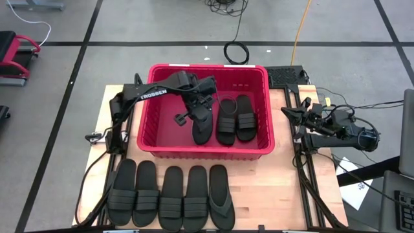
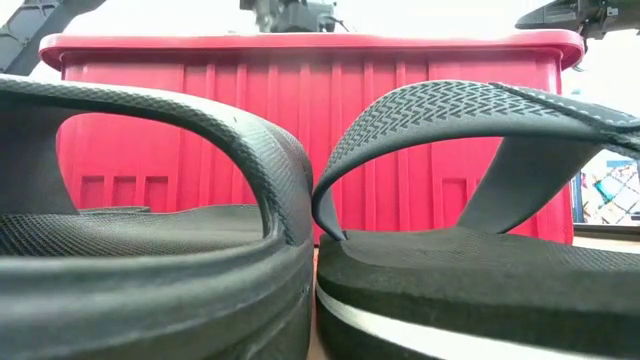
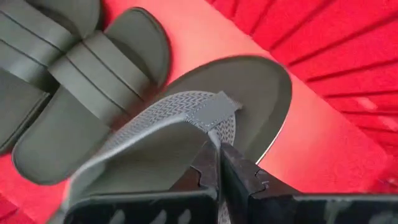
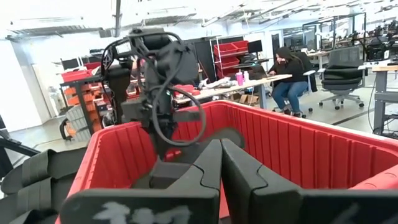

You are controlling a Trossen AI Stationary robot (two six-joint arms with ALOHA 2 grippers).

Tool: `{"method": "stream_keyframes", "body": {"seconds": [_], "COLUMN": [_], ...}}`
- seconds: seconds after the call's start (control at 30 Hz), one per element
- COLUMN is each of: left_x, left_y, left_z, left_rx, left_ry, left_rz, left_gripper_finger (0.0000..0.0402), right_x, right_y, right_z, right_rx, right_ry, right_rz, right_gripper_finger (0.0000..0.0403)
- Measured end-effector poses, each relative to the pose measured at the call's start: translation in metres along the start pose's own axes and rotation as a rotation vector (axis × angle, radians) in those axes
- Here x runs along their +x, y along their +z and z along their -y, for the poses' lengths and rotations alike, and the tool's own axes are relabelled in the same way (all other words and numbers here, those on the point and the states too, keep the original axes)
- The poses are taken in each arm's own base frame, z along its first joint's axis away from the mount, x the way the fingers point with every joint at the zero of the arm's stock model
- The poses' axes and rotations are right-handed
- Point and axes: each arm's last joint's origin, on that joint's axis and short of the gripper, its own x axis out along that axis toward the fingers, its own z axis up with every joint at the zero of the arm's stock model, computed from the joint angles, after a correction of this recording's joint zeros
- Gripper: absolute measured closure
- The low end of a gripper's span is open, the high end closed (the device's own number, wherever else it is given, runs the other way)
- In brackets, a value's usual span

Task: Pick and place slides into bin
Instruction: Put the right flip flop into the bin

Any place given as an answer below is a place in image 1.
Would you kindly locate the silver edge bracket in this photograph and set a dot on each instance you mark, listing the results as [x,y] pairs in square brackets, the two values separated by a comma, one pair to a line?
[300,231]
[121,231]

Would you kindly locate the black rubber slide sandal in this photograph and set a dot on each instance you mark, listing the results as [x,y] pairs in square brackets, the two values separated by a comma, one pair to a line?
[145,200]
[226,129]
[171,207]
[246,123]
[121,200]
[195,207]

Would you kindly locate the black floor bar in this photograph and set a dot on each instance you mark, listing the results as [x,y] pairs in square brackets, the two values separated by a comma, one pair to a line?
[368,170]

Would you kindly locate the black perforated metal box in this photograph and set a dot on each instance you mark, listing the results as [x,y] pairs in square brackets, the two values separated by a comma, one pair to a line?
[284,76]

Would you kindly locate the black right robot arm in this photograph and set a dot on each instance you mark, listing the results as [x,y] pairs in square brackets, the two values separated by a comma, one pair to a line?
[330,140]

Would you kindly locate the grey monitor back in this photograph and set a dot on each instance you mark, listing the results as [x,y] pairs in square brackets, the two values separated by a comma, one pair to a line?
[407,129]

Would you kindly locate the black table edge rail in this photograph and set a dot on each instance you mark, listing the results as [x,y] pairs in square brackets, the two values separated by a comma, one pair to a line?
[246,231]

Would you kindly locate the white paper sheet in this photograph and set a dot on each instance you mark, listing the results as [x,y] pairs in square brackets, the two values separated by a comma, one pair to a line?
[355,191]

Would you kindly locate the grey metal table foot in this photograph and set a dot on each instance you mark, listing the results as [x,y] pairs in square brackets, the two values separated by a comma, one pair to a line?
[35,4]

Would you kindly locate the red plastic bin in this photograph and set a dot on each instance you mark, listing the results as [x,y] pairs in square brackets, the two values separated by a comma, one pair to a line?
[161,129]

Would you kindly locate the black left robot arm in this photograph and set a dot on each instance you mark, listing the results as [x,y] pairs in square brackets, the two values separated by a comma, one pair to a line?
[152,92]

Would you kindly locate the red and black cart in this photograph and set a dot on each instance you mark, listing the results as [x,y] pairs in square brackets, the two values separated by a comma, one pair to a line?
[13,51]

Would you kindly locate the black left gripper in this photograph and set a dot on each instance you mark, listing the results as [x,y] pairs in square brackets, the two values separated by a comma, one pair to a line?
[200,106]

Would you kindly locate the small black rail bracket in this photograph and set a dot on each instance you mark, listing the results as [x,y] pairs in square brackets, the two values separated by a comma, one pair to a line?
[261,228]

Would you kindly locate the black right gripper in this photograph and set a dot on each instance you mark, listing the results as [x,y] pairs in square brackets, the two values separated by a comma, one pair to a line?
[312,118]

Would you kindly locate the black clamp on silver plate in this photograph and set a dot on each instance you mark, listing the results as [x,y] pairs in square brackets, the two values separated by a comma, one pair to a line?
[93,138]

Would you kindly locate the grey desk top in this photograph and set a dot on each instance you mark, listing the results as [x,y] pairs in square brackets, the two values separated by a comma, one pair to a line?
[388,210]

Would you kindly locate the black keyboard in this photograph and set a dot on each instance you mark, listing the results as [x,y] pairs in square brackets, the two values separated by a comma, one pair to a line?
[406,210]

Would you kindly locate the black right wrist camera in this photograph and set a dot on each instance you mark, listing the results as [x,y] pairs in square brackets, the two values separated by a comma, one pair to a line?
[306,102]

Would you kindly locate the small yellow tag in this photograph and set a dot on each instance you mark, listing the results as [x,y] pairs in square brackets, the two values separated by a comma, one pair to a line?
[327,102]

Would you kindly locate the black aluminium support frame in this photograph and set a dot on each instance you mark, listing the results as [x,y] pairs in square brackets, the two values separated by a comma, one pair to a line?
[307,191]
[111,161]

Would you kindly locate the black rubber flip-flop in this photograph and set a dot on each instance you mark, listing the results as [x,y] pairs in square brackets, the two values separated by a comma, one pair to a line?
[221,181]
[202,136]

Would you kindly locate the black caster base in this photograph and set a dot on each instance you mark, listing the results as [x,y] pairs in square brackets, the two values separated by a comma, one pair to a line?
[3,113]

